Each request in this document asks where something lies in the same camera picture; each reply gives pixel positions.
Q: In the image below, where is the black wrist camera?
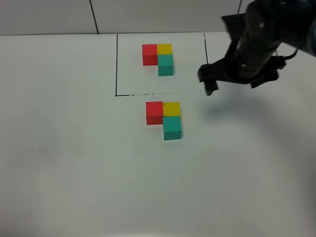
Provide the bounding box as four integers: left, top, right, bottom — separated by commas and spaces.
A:
221, 13, 245, 35

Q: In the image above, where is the template teal cube block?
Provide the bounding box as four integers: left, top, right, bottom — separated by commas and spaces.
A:
158, 54, 174, 76

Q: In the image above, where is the template yellow cube block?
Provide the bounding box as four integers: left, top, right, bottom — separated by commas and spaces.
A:
157, 43, 173, 55

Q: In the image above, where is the black camera cable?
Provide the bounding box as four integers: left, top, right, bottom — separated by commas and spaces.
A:
275, 48, 298, 61

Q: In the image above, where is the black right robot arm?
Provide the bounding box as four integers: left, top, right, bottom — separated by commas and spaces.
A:
197, 0, 316, 95

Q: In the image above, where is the template red cube block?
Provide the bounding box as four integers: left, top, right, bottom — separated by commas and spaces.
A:
142, 44, 158, 66

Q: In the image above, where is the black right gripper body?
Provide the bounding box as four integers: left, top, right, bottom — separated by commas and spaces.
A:
212, 32, 286, 84

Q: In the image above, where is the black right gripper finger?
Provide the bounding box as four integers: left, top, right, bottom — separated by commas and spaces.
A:
250, 71, 278, 88
197, 64, 218, 96

